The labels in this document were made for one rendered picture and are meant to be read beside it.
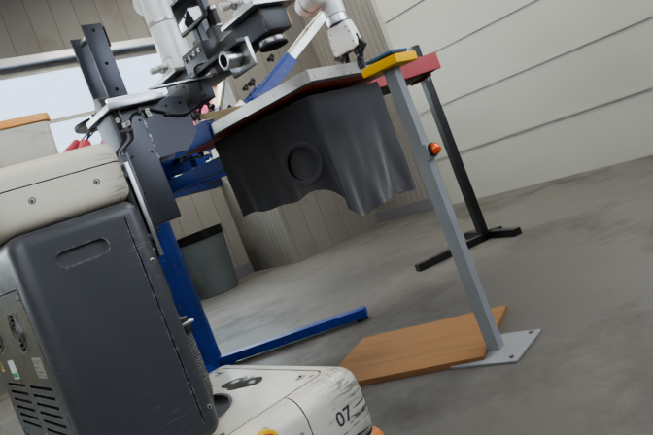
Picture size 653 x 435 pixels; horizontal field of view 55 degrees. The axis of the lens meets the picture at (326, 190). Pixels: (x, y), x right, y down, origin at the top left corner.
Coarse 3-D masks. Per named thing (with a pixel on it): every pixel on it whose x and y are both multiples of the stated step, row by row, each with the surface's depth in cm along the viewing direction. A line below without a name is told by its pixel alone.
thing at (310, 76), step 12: (312, 72) 190; (324, 72) 194; (336, 72) 199; (348, 72) 204; (360, 72) 209; (288, 84) 194; (300, 84) 191; (264, 96) 201; (276, 96) 198; (240, 108) 208; (252, 108) 205; (264, 108) 205; (228, 120) 213; (240, 120) 211; (216, 132) 218; (180, 156) 242
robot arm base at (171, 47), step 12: (156, 24) 185; (168, 24) 186; (156, 36) 186; (168, 36) 185; (180, 36) 187; (156, 48) 188; (168, 48) 185; (180, 48) 186; (168, 60) 185; (180, 60) 186; (156, 72) 186; (168, 72) 185
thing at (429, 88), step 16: (416, 48) 362; (432, 96) 362; (432, 112) 365; (448, 128) 364; (448, 144) 363; (464, 176) 364; (464, 192) 365; (480, 224) 364; (480, 240) 363; (432, 256) 355; (448, 256) 355
